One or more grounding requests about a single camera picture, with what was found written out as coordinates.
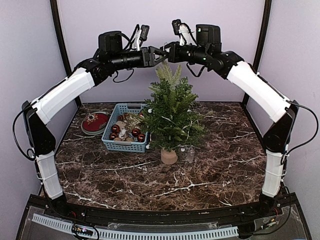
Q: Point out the copper red bauble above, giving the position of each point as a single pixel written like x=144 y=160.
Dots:
x=113 y=136
x=115 y=129
x=136 y=132
x=141 y=137

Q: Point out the black table front rail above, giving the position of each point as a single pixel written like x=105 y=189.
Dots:
x=239 y=215

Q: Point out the white cable duct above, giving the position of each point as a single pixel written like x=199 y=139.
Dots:
x=122 y=231

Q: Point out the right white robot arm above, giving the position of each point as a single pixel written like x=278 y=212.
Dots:
x=280 y=109

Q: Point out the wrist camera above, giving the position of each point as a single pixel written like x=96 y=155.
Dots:
x=183 y=31
x=140 y=35

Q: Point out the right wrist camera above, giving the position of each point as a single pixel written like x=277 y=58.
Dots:
x=183 y=31

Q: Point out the gold merry christmas sign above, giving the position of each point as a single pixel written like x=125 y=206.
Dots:
x=133 y=121

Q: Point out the red floral plate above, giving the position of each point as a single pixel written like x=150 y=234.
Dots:
x=95 y=122

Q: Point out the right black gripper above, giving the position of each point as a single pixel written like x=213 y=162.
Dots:
x=173 y=55

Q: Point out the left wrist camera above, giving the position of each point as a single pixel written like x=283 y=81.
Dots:
x=140 y=35

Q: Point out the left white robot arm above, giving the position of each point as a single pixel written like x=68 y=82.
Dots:
x=37 y=114

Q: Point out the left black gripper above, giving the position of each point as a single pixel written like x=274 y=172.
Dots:
x=147 y=60

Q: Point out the small green christmas tree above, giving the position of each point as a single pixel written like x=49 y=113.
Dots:
x=172 y=110

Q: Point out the light blue plastic basket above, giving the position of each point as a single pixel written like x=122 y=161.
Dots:
x=124 y=146

